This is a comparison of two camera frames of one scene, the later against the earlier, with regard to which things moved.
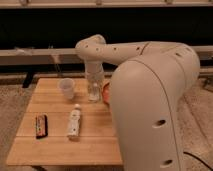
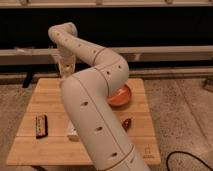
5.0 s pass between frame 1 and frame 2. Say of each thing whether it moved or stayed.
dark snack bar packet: stayed
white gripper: moved
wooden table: stayed
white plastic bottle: stayed
